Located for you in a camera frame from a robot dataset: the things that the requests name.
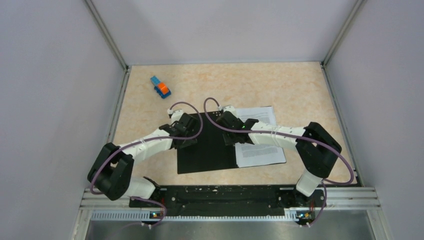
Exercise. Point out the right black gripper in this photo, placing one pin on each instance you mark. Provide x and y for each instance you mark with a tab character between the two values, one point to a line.
228	140

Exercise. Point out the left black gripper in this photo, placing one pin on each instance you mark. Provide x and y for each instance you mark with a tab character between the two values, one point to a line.
188	142

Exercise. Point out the printed paper sheet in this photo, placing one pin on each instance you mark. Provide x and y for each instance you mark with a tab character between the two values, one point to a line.
249	155

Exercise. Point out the teal folder black inside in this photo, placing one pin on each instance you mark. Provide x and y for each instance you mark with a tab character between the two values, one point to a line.
209	153

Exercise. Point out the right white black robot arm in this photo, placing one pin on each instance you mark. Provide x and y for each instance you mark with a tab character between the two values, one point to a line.
317	149

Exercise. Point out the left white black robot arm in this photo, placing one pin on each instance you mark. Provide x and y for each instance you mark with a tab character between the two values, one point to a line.
111	172

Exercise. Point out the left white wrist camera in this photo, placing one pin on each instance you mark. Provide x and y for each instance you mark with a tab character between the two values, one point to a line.
175	115

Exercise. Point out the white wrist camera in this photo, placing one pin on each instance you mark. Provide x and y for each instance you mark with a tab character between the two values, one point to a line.
175	115
228	108

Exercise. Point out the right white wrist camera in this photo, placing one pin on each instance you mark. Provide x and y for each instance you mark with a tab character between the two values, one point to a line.
228	108

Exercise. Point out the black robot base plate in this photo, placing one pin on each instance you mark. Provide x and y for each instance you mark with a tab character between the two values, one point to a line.
230	200

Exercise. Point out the white slotted cable duct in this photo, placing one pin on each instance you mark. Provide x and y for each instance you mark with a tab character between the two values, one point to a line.
147	216

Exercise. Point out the left aluminium frame post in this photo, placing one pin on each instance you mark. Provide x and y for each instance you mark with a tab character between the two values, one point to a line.
108	38

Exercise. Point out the aluminium frame post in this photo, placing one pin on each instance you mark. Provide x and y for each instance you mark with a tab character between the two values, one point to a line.
357	7
108	38

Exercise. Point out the right aluminium frame post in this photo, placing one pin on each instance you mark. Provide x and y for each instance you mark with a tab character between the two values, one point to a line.
357	7

